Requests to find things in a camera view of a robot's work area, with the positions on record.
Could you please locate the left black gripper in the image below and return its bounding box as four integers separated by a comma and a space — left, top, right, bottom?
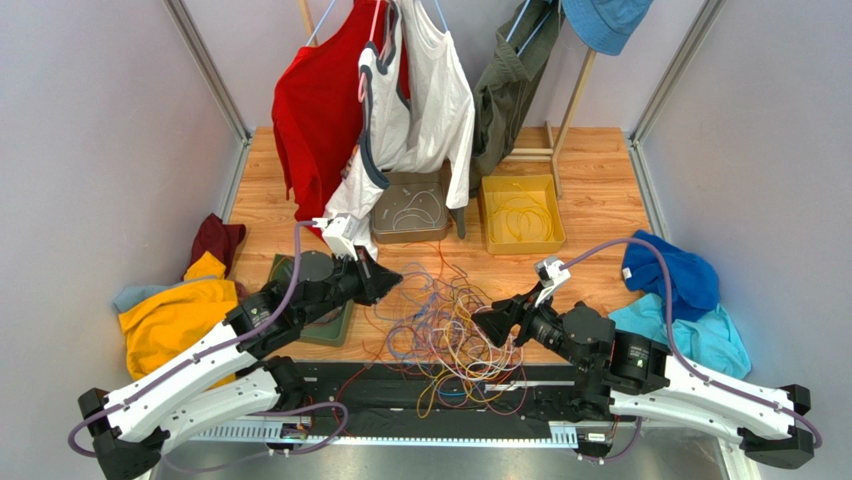
299, 245, 404, 326

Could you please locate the multicolour cable pile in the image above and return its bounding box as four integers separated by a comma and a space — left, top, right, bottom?
332, 240, 534, 421

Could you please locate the white cable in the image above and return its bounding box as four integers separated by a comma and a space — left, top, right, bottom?
385, 189, 446, 231

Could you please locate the yellow cable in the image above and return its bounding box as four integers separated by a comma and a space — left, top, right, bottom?
489, 180, 555, 245

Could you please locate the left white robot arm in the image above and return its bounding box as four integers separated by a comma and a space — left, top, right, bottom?
68, 246, 402, 479

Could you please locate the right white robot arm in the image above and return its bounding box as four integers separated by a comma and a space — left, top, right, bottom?
472, 284, 817, 470

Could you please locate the green plastic tray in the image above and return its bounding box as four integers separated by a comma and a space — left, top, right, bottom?
267, 250, 354, 347

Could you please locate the yellow plastic tray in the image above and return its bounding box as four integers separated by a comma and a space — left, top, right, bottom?
479, 175, 565, 255

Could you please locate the wooden clothes rack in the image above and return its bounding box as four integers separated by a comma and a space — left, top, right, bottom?
297, 0, 598, 200

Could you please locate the dark blue towel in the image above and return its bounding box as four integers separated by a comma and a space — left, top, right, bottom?
622, 230, 720, 321

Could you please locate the red hanging shirt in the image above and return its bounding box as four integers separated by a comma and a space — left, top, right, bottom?
271, 1, 407, 221

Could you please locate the cyan cloth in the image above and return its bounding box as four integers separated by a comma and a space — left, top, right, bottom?
608, 293, 752, 380

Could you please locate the white hanging tank top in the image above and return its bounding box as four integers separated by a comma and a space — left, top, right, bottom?
324, 1, 475, 257

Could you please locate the yellow cloth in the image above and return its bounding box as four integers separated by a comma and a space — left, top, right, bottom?
118, 280, 238, 380

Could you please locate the grey blue cloth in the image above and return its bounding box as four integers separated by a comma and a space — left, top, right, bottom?
113, 285, 171, 314

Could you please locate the olive green hanging garment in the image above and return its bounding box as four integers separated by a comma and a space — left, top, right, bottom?
469, 1, 563, 199

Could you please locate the blue bucket hat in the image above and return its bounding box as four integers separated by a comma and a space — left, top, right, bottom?
561, 0, 653, 56

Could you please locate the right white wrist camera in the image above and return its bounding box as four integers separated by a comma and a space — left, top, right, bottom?
534, 256, 571, 307

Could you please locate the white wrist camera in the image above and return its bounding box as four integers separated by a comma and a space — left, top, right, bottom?
534, 256, 571, 307
312, 214, 359, 258

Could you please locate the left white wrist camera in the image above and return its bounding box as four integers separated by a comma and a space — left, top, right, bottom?
312, 214, 359, 258

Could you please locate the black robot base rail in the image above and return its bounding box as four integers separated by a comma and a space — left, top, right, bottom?
159, 361, 640, 461

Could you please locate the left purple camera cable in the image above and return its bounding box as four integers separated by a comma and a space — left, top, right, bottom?
66, 219, 351, 471

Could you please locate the purple camera cable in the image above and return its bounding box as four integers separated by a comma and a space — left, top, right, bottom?
562, 237, 824, 464
66, 219, 351, 471

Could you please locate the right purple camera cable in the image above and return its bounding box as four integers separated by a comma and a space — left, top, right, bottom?
562, 237, 824, 464

